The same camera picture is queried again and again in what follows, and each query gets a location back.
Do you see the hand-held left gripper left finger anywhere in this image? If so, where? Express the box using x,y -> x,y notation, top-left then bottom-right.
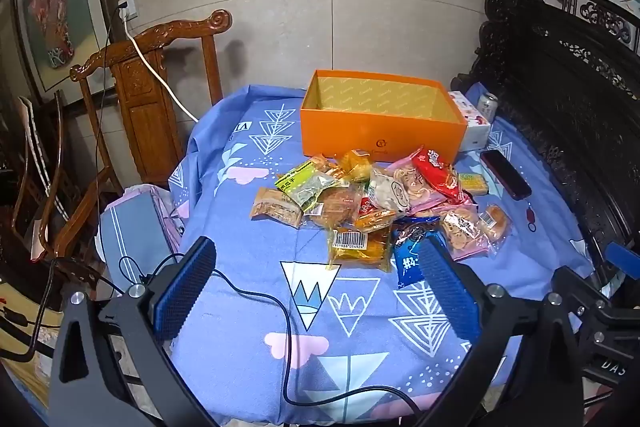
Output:
47,236 -> 218,427

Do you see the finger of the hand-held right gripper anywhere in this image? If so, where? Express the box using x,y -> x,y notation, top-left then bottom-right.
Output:
602,242 -> 640,280
555,266 -> 640,324

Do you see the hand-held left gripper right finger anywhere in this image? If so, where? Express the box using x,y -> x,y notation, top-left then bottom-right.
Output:
415,236 -> 586,427

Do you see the pink round cracker packet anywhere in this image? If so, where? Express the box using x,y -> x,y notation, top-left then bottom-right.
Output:
385,154 -> 441,214

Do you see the brown cake packet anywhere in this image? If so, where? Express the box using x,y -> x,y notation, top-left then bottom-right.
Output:
250,187 -> 307,229

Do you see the small buns cartoon packet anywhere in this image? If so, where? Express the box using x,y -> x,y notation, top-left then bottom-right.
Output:
369,167 -> 413,214

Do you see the yellow pastry packet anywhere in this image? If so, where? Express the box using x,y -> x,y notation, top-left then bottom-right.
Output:
336,148 -> 377,184

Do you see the orange cardboard box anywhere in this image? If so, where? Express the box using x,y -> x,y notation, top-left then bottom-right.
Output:
300,69 -> 468,164

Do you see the blue snack packet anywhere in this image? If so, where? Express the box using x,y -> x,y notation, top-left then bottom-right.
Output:
391,216 -> 446,290

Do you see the blue pink folded cloth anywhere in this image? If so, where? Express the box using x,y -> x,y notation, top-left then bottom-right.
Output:
99,183 -> 190,299

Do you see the bread packet with barcode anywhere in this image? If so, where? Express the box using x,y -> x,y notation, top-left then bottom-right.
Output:
475,203 -> 513,243

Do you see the blue printed tablecloth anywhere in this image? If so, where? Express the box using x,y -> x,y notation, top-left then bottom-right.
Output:
167,84 -> 598,427

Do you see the yellow clear barcode packet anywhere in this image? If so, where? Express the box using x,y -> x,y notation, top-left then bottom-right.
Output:
326,224 -> 395,274

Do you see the orange foil snack packet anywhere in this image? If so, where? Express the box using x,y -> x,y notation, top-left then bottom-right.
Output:
352,208 -> 398,233

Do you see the green label biscuit packet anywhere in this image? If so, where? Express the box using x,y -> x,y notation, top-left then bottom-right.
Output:
457,172 -> 491,196

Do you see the phone in dark red case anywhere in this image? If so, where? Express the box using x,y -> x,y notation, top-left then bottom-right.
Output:
480,149 -> 533,201

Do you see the round pastry clear packet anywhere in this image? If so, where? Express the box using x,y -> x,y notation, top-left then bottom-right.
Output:
307,184 -> 368,230

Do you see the dark bentwood chair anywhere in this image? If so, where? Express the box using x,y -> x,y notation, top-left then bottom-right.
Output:
10,89 -> 125,264

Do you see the green label seed packet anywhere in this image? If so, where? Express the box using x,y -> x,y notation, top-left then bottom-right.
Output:
275,157 -> 346,214

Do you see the floral tissue pack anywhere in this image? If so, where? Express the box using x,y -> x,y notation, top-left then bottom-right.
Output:
447,91 -> 492,152

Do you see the dark carved wooden bench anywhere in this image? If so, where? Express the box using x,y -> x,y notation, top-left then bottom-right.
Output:
450,0 -> 640,290

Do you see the carved wooden chair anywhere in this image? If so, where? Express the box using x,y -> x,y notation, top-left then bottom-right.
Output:
69,9 -> 233,188

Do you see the white drink can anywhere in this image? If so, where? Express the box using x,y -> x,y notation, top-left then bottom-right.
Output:
477,93 -> 500,122

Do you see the red flower framed painting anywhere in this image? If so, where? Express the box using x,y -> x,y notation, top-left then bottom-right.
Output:
11,0 -> 110,94

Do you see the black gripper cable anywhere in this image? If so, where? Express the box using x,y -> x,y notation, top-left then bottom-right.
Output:
117,252 -> 427,419

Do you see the black floor cable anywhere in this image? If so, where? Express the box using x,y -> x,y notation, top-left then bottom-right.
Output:
0,257 -> 68,364

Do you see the thin black wall cable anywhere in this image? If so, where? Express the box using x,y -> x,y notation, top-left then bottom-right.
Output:
91,4 -> 127,180

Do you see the white cable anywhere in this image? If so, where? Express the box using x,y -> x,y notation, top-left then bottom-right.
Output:
120,18 -> 202,124

